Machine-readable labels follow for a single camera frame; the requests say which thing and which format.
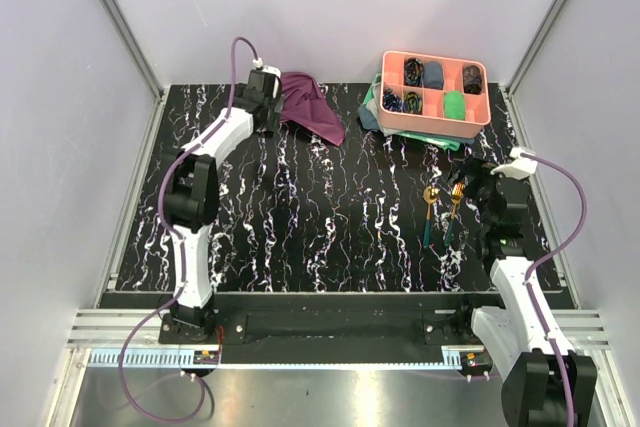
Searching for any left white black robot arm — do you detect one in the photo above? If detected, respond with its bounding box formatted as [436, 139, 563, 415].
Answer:
[158, 66, 284, 343]

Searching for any green rolled napkin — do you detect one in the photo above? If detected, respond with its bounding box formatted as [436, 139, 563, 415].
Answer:
[443, 91, 466, 121]

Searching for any pink compartment tray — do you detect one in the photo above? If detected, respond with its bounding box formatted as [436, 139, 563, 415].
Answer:
[378, 50, 492, 139]

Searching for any colourful band bundle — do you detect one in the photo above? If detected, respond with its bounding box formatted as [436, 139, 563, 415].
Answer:
[402, 91, 423, 115]
[382, 88, 402, 112]
[403, 57, 424, 87]

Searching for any blue rolled napkin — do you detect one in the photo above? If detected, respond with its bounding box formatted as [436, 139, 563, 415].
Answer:
[422, 61, 444, 90]

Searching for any stack of folded cloths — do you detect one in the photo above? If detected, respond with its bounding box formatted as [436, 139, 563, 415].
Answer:
[356, 72, 476, 152]

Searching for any gold fork teal handle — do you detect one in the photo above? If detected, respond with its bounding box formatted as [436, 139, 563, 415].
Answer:
[444, 182, 465, 248]

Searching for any purple cloth napkin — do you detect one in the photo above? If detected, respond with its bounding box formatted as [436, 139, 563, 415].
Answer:
[280, 72, 345, 146]

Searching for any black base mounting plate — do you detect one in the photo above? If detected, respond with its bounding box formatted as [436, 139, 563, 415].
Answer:
[159, 292, 504, 345]

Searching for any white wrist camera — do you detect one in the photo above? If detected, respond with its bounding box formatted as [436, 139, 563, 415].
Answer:
[490, 146, 538, 180]
[252, 57, 281, 78]

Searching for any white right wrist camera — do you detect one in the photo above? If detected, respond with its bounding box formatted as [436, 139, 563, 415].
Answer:
[490, 146, 538, 180]

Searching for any colourful band bundle top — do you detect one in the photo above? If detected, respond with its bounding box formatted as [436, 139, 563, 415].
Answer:
[403, 57, 424, 87]

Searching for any colourful band bundle left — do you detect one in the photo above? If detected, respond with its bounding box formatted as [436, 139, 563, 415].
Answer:
[382, 88, 402, 112]

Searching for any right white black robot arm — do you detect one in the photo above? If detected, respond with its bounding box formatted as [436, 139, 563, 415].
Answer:
[449, 148, 597, 426]

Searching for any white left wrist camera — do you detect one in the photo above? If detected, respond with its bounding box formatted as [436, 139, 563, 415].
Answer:
[252, 57, 281, 78]

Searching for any colourful band bundle middle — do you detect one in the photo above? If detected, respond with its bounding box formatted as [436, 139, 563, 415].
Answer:
[402, 91, 423, 115]

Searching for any dark patterned rolled napkin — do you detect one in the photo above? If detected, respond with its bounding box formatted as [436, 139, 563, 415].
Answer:
[462, 64, 484, 95]

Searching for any gold spoon teal handle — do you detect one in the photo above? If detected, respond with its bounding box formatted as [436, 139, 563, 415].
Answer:
[422, 186, 440, 249]

